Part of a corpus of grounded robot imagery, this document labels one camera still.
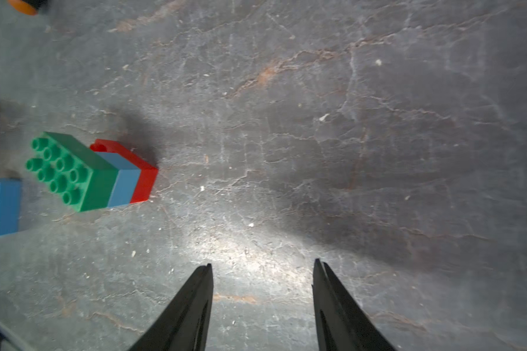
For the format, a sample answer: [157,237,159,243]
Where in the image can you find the red lego brick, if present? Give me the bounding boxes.
[89,139,158,204]

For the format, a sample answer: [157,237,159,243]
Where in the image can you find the small blue lego brick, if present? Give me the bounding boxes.
[97,152,141,208]

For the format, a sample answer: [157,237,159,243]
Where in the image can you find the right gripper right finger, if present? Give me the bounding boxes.
[312,259,395,351]

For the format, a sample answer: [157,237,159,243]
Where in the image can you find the green lego brick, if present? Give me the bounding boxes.
[26,132,119,212]

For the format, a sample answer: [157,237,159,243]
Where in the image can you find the orange black screwdriver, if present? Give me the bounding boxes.
[7,0,48,16]

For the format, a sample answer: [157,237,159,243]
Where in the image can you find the long blue lego brick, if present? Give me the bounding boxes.
[0,178,22,236]

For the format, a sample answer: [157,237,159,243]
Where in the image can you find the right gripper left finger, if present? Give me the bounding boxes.
[130,264,214,351]

